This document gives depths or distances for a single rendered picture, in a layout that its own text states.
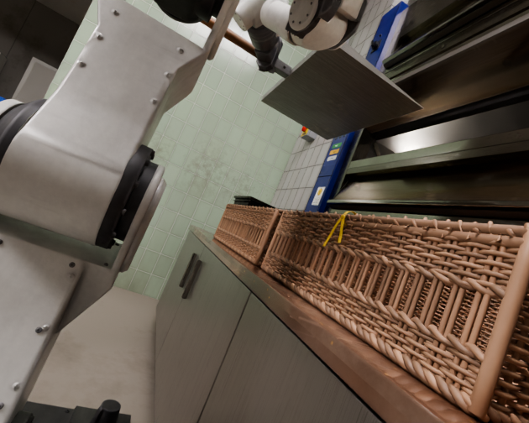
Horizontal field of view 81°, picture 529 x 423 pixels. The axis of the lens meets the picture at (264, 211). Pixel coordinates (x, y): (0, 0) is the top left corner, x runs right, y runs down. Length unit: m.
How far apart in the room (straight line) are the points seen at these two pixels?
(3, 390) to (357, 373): 0.36
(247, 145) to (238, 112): 0.25
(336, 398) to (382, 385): 0.06
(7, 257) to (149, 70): 0.27
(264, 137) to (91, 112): 2.06
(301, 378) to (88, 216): 0.30
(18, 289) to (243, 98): 2.15
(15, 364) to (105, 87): 0.32
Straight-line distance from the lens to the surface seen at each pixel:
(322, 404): 0.37
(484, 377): 0.31
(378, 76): 1.02
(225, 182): 2.30
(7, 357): 0.45
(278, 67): 1.16
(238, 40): 1.15
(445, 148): 1.22
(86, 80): 0.45
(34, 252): 0.45
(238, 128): 2.37
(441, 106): 1.40
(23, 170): 0.39
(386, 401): 0.30
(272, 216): 0.80
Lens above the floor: 0.64
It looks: 5 degrees up
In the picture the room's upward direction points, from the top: 22 degrees clockwise
